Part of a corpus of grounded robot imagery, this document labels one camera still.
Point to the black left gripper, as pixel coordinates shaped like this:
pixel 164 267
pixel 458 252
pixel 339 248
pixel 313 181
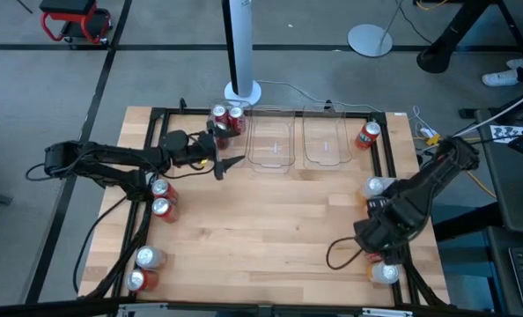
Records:
pixel 202 149

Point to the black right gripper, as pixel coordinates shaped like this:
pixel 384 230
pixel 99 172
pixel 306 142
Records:
pixel 385 229

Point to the red Coca-Cola can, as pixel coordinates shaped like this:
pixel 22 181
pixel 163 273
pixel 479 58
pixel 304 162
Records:
pixel 219 113
pixel 164 209
pixel 223 140
pixel 237 120

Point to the red Fanta can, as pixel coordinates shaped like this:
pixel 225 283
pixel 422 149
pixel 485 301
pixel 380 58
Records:
pixel 367 134
pixel 373 257
pixel 162 189
pixel 138 280

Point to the white and orange soda can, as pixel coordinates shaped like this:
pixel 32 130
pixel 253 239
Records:
pixel 149 257
pixel 376 187
pixel 387 273

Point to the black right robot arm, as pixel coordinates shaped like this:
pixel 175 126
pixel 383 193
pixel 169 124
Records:
pixel 442 171

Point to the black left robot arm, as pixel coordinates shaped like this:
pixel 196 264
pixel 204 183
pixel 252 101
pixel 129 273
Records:
pixel 112 156

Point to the clear plastic bin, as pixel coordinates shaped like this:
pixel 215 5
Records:
pixel 327 127
pixel 272 132
pixel 244 143

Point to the white pole stand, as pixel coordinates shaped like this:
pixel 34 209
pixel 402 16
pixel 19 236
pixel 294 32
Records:
pixel 241 44

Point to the white power strip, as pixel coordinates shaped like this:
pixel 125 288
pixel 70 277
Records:
pixel 426 131

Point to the black desk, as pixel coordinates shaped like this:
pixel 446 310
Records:
pixel 517 198

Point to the white marker paper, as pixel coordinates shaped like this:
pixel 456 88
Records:
pixel 503 132

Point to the grey round base stand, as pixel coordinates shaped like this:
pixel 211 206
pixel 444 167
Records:
pixel 369 40

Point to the black tripod stand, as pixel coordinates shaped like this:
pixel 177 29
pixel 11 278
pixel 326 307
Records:
pixel 437 57

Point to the red and black stool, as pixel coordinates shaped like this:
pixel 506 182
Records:
pixel 74 6

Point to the person's shoe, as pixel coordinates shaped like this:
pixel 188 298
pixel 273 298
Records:
pixel 499 78
pixel 521 62

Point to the black crossbar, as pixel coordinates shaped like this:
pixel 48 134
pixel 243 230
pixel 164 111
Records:
pixel 46 308

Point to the black table frame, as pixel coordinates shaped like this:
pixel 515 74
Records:
pixel 186 113

